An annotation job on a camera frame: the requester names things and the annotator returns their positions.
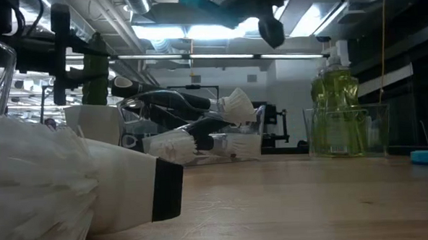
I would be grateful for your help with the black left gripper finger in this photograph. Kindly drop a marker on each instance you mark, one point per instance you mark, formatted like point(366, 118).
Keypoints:
point(61, 25)
point(62, 87)

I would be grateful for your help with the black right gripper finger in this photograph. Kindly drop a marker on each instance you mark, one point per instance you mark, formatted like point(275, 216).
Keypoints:
point(272, 30)
point(236, 14)

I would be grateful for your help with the yellow-green soap pump bottle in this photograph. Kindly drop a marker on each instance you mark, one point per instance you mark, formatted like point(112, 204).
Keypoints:
point(339, 93)
point(317, 94)
point(343, 53)

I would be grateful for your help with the green cactus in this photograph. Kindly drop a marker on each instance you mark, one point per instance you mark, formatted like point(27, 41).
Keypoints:
point(97, 92)

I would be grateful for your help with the long ceiling light bar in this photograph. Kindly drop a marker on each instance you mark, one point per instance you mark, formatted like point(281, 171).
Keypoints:
point(225, 56)

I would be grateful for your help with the white hexagonal plant pot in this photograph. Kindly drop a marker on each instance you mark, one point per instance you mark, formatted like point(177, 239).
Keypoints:
point(91, 121)

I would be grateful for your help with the black equipment stand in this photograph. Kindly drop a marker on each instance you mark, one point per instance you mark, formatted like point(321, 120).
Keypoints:
point(272, 124)

